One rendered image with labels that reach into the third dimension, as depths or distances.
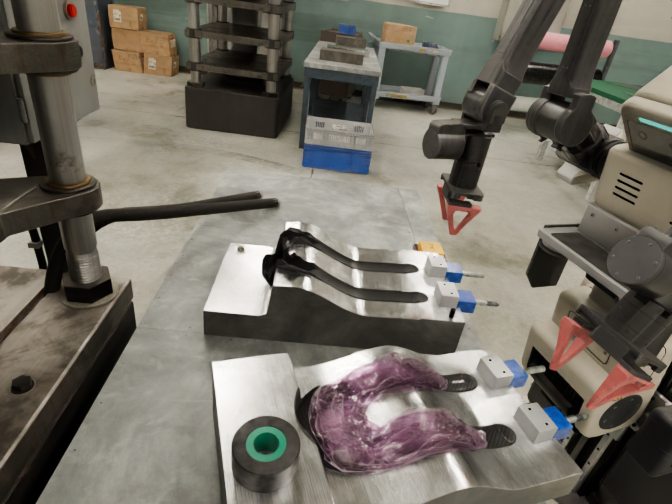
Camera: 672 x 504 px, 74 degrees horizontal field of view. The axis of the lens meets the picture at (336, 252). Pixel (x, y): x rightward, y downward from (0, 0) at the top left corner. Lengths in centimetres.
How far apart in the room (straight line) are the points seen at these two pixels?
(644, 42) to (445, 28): 283
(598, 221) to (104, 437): 95
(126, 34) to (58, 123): 660
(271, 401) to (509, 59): 68
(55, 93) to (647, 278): 88
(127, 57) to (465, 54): 484
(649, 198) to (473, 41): 651
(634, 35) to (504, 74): 733
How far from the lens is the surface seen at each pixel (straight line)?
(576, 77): 100
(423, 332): 91
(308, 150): 403
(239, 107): 476
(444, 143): 86
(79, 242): 100
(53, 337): 101
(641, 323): 66
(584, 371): 108
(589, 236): 104
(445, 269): 101
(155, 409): 81
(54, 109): 91
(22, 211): 91
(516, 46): 90
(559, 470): 79
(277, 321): 88
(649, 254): 60
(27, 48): 85
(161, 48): 732
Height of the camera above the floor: 141
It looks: 30 degrees down
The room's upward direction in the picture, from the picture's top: 8 degrees clockwise
